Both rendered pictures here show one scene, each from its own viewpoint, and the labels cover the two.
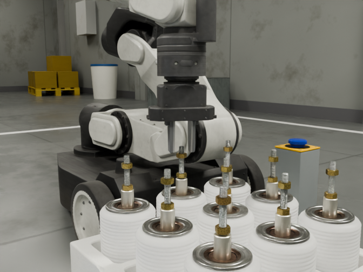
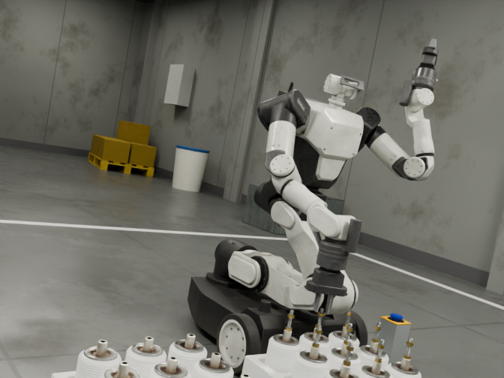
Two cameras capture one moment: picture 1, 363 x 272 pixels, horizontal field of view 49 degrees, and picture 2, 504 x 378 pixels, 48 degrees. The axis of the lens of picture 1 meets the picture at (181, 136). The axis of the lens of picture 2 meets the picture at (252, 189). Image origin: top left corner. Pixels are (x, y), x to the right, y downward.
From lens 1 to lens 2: 1.01 m
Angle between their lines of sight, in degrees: 5
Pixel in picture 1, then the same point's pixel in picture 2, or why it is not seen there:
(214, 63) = not seen: hidden behind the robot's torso
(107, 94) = (190, 184)
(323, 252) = not seen: outside the picture
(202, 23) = (349, 242)
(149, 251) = (304, 368)
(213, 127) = not seen: hidden behind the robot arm
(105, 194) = (253, 326)
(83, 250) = (256, 361)
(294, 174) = (390, 339)
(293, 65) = (420, 203)
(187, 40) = (339, 249)
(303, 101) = (424, 247)
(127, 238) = (285, 359)
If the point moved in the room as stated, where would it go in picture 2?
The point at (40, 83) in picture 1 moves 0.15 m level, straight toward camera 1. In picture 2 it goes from (108, 154) to (109, 155)
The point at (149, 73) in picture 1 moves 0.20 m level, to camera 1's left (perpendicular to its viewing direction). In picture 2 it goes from (295, 238) to (241, 228)
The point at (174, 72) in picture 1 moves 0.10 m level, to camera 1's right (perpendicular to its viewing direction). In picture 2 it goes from (328, 265) to (363, 272)
